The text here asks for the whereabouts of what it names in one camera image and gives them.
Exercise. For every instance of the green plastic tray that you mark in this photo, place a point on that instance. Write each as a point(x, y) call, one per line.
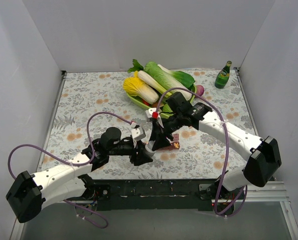
point(164, 113)

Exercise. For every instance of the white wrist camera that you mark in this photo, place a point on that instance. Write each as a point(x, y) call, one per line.
point(152, 115)
point(137, 133)

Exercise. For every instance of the purple red onion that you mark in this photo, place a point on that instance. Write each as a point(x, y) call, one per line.
point(199, 90)

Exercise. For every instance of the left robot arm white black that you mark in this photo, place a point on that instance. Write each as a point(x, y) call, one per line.
point(30, 193)

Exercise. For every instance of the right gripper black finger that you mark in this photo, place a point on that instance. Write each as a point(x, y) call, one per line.
point(160, 142)
point(156, 130)

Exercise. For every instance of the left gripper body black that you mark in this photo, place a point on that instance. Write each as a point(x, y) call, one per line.
point(135, 155)

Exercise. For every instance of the red weekly pill organizer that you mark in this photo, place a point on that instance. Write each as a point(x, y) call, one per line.
point(171, 146)

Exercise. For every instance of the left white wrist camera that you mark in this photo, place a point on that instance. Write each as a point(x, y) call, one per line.
point(137, 133)

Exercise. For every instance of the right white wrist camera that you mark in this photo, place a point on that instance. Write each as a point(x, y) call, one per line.
point(152, 115)

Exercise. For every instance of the yellow napa cabbage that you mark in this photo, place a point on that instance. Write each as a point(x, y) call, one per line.
point(135, 87)

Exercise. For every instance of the white celery stalk bunch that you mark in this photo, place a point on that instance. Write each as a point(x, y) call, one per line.
point(138, 71)

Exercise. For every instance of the green bok choy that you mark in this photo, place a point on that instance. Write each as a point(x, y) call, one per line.
point(185, 79)

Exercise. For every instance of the green glass bottle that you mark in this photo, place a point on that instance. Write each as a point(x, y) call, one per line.
point(223, 76)

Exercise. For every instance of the green napa cabbage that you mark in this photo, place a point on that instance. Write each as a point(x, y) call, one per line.
point(163, 78)

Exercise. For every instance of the floral tablecloth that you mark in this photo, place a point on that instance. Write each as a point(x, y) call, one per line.
point(91, 102)

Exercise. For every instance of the white pill bottle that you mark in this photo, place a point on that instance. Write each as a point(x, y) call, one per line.
point(149, 147)

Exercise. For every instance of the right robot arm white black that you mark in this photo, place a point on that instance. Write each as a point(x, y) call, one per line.
point(262, 155)

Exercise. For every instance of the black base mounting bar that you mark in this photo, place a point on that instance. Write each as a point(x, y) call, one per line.
point(149, 194)

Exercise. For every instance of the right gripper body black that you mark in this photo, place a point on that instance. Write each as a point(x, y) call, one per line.
point(161, 128)

